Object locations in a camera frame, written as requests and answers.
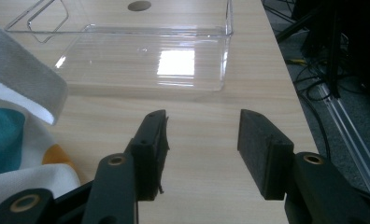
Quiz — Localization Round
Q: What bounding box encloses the clear plastic container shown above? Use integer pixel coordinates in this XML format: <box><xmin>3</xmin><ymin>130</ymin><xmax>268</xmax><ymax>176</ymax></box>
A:
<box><xmin>4</xmin><ymin>0</ymin><xmax>235</xmax><ymax>93</ymax></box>

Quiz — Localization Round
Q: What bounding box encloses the metal floor rail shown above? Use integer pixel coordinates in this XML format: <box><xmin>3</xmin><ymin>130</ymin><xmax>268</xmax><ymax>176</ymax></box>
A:
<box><xmin>317</xmin><ymin>83</ymin><xmax>370</xmax><ymax>200</ymax></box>

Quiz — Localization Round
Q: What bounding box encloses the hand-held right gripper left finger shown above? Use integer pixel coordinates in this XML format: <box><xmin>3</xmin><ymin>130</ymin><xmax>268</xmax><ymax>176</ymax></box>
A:
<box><xmin>130</xmin><ymin>109</ymin><xmax>171</xmax><ymax>202</ymax></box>

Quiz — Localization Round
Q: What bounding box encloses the white cloth tote bag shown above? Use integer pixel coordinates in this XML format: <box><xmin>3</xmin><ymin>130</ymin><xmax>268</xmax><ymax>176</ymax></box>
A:
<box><xmin>0</xmin><ymin>21</ymin><xmax>82</xmax><ymax>216</ymax></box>

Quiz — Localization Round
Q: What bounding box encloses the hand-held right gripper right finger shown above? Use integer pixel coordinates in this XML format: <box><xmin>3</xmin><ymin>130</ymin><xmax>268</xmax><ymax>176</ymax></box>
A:
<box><xmin>237</xmin><ymin>108</ymin><xmax>296</xmax><ymax>201</ymax></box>

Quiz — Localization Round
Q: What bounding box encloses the black metal stand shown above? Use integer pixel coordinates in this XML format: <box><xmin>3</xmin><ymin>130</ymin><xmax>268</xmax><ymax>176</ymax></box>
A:
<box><xmin>262</xmin><ymin>0</ymin><xmax>370</xmax><ymax>101</ymax></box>

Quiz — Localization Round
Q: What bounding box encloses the yellow cable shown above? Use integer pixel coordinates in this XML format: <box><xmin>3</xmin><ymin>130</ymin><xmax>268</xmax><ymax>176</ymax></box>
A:
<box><xmin>285</xmin><ymin>57</ymin><xmax>308</xmax><ymax>67</ymax></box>

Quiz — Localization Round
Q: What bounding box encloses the black floor cable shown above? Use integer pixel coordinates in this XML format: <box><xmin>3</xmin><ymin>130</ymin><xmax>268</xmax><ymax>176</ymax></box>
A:
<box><xmin>294</xmin><ymin>90</ymin><xmax>332</xmax><ymax>160</ymax></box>

